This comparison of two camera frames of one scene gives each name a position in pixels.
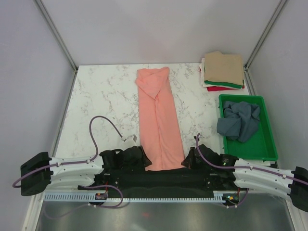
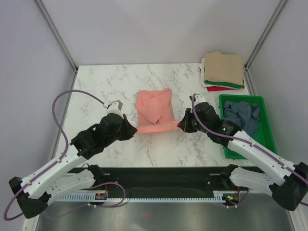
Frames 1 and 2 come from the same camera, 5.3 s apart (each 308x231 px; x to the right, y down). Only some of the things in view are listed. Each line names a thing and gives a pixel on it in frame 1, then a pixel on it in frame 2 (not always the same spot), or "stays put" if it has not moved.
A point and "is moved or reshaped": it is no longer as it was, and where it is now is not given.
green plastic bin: x=261 y=145 stays put
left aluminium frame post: x=56 y=33 stays put
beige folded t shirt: x=221 y=68 stays put
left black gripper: x=143 y=162 → x=130 y=130
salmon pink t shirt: x=160 y=132 is moved or reshaped
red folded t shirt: x=216 y=88 stays put
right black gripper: x=188 y=161 → x=185 y=123
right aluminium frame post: x=279 y=7 stays put
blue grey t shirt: x=240 y=120 stays put
